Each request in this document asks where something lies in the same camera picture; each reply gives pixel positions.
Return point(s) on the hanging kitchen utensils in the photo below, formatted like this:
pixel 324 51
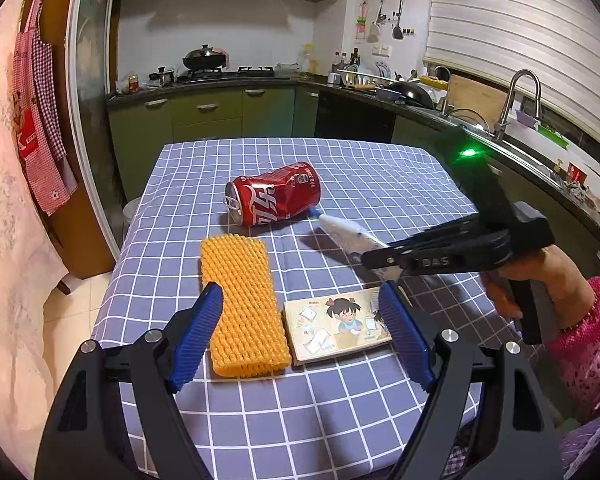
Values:
pixel 380 22

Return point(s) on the person's right hand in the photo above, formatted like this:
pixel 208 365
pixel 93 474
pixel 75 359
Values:
pixel 565 280

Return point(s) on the black frying pan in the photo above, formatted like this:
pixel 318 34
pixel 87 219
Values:
pixel 410 94

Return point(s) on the cartoon printed packet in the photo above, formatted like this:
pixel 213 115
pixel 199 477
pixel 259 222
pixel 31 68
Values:
pixel 330 325

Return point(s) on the gas stove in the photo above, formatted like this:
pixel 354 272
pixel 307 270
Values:
pixel 235 74

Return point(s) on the sliding door frame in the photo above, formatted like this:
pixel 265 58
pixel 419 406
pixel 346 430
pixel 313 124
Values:
pixel 87 110

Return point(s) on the white window blind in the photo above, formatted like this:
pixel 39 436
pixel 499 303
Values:
pixel 520 35

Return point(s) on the black wok with lid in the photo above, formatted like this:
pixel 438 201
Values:
pixel 205 60

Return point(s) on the green kitchen base cabinets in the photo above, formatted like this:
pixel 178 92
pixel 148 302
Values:
pixel 205 115

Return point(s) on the wooden cutting board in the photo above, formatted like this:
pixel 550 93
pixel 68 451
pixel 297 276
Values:
pixel 475 97

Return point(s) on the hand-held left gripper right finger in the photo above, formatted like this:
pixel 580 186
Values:
pixel 402 332

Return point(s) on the steel kitchen faucet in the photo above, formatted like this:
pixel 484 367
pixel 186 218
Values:
pixel 505 110

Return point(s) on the white tube blue cap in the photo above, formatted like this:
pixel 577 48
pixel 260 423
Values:
pixel 340 228

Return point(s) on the red checked apron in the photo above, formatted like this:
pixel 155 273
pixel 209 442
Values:
pixel 40 135

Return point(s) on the red soda can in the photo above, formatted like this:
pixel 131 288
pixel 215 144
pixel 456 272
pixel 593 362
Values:
pixel 275 195

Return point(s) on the yellow oil bottle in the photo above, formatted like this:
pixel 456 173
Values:
pixel 307 60

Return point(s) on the blue checked tablecloth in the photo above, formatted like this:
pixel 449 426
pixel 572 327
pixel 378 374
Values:
pixel 370 175

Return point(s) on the small red tin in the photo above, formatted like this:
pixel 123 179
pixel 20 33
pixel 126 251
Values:
pixel 133 84

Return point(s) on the yellow foam net sleeve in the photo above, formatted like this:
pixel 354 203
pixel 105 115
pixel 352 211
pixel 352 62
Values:
pixel 245 300

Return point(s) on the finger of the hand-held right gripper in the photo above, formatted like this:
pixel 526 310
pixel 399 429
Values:
pixel 440 232
pixel 420 260

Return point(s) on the small steel pot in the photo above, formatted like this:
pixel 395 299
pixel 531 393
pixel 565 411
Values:
pixel 162 77

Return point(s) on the white bucket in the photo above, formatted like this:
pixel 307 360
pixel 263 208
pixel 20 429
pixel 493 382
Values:
pixel 131 210

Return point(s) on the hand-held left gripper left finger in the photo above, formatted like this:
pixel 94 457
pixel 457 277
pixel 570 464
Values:
pixel 200 332

